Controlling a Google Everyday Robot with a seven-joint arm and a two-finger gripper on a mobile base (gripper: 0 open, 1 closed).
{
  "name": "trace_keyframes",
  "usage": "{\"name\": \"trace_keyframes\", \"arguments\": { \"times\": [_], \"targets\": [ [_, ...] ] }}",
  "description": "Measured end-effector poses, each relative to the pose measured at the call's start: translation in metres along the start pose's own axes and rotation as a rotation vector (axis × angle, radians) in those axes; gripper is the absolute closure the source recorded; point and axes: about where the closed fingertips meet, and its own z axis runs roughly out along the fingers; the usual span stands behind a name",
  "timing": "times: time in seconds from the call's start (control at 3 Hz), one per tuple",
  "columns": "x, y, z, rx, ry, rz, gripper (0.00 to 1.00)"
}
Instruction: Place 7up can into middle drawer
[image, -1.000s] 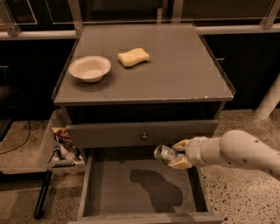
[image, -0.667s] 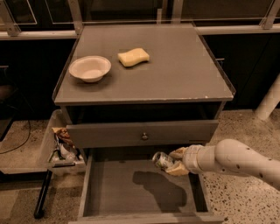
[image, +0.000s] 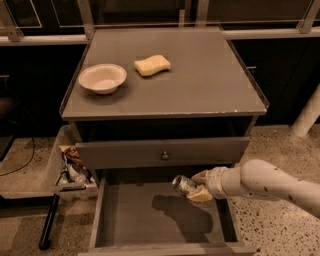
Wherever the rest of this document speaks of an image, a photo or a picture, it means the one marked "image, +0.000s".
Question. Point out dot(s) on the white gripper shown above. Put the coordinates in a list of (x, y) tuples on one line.
[(214, 182)]

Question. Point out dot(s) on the green white 7up can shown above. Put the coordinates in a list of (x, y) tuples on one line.
[(183, 185)]

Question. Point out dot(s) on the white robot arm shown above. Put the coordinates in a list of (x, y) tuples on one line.
[(256, 179)]

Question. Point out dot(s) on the grey top drawer with knob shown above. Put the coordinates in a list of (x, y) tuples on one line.
[(158, 153)]

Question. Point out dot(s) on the grey open middle drawer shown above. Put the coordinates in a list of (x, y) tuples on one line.
[(138, 213)]

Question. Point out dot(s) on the grey wooden drawer cabinet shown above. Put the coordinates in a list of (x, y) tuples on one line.
[(205, 94)]

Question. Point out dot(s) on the yellow sponge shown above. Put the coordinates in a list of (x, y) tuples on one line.
[(152, 65)]

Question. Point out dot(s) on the clear plastic bin with snacks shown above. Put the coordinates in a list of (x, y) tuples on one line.
[(62, 176)]

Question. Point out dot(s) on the white paper bowl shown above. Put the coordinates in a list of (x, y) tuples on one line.
[(102, 78)]

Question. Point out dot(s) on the black metal leg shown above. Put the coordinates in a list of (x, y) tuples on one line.
[(44, 242)]

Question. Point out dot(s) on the white metal railing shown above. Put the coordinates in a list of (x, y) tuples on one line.
[(49, 22)]

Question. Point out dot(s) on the white cylindrical post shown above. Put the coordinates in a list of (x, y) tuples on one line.
[(308, 115)]

